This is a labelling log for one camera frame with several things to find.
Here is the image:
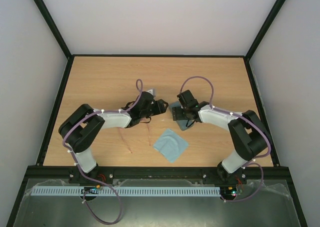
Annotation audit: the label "pink translucent sunglasses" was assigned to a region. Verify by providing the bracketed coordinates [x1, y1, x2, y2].
[117, 117, 152, 154]

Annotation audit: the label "grey glasses case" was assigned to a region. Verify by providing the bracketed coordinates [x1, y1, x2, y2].
[168, 101, 194, 131]

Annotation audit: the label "light blue cleaning cloth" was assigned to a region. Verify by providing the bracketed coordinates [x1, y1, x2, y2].
[153, 129, 189, 163]

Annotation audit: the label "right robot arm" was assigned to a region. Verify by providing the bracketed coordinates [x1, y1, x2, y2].
[169, 90, 272, 183]

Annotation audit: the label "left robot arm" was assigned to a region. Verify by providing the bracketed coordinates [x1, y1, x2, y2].
[58, 89, 169, 184]

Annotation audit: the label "metal tray foreground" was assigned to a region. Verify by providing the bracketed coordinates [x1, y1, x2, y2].
[13, 179, 300, 227]

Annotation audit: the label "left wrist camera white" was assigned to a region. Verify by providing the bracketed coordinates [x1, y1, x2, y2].
[146, 88, 156, 98]

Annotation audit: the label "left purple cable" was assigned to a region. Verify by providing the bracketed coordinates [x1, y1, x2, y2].
[61, 78, 124, 224]

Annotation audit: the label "black aluminium frame rail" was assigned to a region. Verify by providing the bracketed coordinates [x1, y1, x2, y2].
[24, 164, 291, 185]

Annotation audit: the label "light blue slotted cable duct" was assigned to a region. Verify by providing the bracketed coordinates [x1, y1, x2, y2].
[30, 186, 221, 197]

